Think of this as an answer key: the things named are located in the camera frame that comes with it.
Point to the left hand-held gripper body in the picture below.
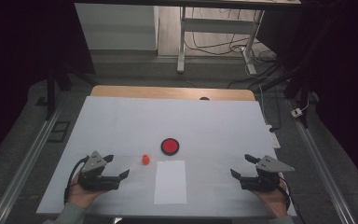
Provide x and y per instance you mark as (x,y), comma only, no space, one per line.
(98,182)

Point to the black floor socket cover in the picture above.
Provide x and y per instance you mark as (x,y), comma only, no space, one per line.
(60,127)

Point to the white cabinet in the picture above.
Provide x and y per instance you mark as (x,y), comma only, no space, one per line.
(118,28)

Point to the white paper sheet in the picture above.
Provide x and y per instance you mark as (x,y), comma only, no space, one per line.
(170,183)

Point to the metal floor rail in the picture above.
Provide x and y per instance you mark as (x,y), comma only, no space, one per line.
(21,174)
(323,174)

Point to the orange stamp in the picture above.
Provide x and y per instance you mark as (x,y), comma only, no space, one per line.
(145,156)

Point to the black stand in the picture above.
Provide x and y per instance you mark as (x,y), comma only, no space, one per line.
(301,90)
(50,93)

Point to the orange stamp cap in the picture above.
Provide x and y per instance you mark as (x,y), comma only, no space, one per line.
(146,162)

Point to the white power strip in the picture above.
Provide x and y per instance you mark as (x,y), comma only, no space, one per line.
(275,141)

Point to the round red ink pad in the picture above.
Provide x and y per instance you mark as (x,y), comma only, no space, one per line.
(170,146)

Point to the person's right hand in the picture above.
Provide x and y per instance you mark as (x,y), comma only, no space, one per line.
(276,200)

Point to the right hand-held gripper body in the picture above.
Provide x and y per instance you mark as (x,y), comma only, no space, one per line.
(262,183)

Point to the person's left hand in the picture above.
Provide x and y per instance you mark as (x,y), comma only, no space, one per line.
(82,196)

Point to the dark curtain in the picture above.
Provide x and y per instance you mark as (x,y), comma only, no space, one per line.
(348,77)
(12,62)

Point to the white table cover sheet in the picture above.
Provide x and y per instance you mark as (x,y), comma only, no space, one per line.
(121,124)

